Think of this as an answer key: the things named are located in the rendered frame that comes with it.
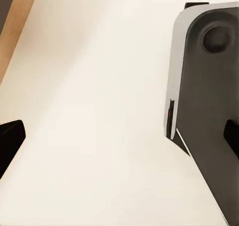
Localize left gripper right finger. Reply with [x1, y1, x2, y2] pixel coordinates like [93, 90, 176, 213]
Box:
[223, 119, 239, 159]

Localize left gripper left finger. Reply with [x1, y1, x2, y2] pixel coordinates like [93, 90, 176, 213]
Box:
[0, 119, 26, 179]

